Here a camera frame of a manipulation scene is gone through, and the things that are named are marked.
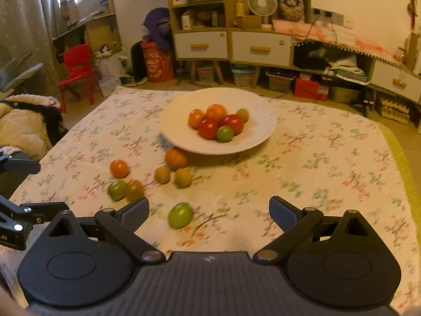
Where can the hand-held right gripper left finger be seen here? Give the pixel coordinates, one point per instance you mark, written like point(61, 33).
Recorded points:
point(135, 212)

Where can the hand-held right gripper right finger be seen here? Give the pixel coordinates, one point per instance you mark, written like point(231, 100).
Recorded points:
point(283, 210)

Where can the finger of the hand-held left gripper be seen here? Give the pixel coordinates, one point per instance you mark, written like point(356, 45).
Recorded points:
point(36, 210)
point(19, 167)

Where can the brownish green tomato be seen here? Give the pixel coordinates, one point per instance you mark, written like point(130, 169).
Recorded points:
point(134, 189)

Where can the orange tomato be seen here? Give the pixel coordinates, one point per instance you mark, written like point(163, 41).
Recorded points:
point(196, 118)
point(119, 168)

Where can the tangerine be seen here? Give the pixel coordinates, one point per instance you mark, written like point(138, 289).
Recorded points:
point(216, 112)
point(176, 158)

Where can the white ribbed plate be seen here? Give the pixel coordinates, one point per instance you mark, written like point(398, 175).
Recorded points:
point(256, 128)

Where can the red tomato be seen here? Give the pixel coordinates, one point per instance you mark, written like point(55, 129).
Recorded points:
point(208, 129)
point(234, 122)

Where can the beige fluffy blanket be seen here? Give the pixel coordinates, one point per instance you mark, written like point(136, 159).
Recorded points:
point(23, 125)

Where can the floral tablecloth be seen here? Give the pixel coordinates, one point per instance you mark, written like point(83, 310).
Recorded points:
point(312, 177)

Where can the black cloth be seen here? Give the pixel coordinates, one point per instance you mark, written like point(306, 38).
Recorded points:
point(52, 121)

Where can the grey chair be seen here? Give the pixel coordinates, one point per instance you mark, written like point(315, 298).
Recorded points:
point(23, 72)

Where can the red plastic chair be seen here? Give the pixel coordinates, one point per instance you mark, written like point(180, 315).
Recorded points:
point(77, 59)

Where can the red gift box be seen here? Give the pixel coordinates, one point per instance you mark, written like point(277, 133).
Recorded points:
point(309, 90)

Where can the black lid storage box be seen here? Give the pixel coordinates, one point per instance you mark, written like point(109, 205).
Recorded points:
point(279, 84)

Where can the yellow green table mat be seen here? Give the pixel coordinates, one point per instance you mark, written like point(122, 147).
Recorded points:
point(403, 161)

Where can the wide clear storage box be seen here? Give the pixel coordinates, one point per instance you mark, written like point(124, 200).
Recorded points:
point(343, 94)

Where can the low wooden cabinet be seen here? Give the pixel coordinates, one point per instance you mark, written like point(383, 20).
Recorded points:
point(256, 77)

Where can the teal lid storage box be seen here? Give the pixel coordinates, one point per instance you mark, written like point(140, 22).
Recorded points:
point(242, 77)

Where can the grey curtain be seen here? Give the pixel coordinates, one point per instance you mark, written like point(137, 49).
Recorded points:
point(29, 23)

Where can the orange printed bucket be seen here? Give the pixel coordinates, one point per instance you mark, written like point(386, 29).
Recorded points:
point(158, 64)

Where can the black tray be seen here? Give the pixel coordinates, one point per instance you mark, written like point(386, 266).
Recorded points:
point(310, 62)

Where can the black bag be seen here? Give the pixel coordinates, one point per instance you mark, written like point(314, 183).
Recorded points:
point(138, 61)

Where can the stack of egg cartons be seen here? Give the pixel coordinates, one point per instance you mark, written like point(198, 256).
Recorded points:
point(396, 110)

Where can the small clear storage box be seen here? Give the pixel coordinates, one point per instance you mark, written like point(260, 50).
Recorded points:
point(205, 75)

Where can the pile of white papers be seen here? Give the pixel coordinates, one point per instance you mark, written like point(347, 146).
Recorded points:
point(348, 67)

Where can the long wooden media stand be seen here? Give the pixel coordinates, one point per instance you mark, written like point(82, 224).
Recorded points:
point(368, 69)

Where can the pink floral cloth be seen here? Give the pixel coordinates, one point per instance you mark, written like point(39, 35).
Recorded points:
point(355, 41)

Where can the cluttered wooden shelf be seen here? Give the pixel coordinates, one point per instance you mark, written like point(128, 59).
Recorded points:
point(111, 6)

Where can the small cardboard box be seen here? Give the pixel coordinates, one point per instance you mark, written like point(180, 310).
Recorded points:
point(250, 22)

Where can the small white carton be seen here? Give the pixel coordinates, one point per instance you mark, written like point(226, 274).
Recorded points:
point(186, 19)

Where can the small brown box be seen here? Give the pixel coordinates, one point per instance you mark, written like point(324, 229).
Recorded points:
point(215, 18)

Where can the yellow roll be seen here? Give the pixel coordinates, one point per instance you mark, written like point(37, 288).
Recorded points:
point(240, 9)

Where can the tall cardboard box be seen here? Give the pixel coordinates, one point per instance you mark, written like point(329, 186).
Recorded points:
point(412, 49)

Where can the round wooden jar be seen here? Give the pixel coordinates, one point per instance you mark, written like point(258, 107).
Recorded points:
point(204, 16)

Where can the small white desk fan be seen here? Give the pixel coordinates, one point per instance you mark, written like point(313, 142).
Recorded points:
point(262, 2)

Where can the tall wooden shelf cabinet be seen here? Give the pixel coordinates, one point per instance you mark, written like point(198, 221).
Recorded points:
point(228, 3)

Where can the red hanging ornament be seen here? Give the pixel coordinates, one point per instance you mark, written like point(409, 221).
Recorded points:
point(411, 8)

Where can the white wall socket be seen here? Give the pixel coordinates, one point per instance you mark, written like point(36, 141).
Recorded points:
point(316, 11)
point(328, 13)
point(338, 18)

